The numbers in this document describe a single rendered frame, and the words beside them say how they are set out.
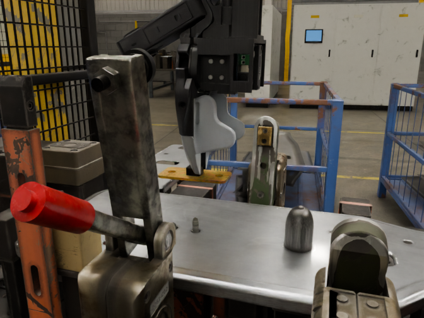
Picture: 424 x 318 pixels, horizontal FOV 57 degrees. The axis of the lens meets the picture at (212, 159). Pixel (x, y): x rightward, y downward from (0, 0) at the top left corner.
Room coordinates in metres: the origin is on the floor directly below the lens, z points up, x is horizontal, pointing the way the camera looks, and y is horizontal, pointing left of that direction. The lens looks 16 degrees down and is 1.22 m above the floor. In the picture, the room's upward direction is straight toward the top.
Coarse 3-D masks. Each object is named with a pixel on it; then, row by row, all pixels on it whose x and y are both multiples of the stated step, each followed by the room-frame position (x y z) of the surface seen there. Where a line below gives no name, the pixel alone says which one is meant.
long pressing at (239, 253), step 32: (96, 192) 0.58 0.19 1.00; (160, 192) 0.58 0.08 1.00; (224, 224) 0.46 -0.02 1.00; (256, 224) 0.46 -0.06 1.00; (320, 224) 0.46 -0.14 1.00; (384, 224) 0.46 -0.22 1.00; (192, 256) 0.38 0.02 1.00; (224, 256) 0.38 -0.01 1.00; (256, 256) 0.38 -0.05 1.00; (288, 256) 0.38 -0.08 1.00; (320, 256) 0.38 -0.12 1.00; (416, 256) 0.38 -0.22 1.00; (192, 288) 0.33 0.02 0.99; (224, 288) 0.32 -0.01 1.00; (256, 288) 0.32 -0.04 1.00; (288, 288) 0.32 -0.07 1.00; (416, 288) 0.32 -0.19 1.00
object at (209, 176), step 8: (168, 168) 0.47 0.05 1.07; (176, 168) 0.47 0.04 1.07; (184, 168) 0.47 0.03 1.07; (160, 176) 0.44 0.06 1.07; (168, 176) 0.44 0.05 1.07; (176, 176) 0.44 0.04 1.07; (184, 176) 0.44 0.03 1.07; (192, 176) 0.44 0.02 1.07; (200, 176) 0.43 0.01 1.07; (208, 176) 0.43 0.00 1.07; (216, 176) 0.44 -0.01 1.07; (224, 176) 0.43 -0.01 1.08
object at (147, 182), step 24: (96, 72) 0.28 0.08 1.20; (120, 72) 0.28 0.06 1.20; (144, 72) 0.29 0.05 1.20; (96, 96) 0.29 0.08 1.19; (120, 96) 0.28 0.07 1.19; (144, 96) 0.29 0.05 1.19; (96, 120) 0.29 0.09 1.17; (120, 120) 0.28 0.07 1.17; (144, 120) 0.29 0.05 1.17; (120, 144) 0.29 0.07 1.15; (144, 144) 0.29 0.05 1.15; (120, 168) 0.29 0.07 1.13; (144, 168) 0.29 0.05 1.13; (120, 192) 0.30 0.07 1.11; (144, 192) 0.29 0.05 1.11; (120, 216) 0.30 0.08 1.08; (144, 216) 0.29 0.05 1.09; (120, 240) 0.30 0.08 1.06
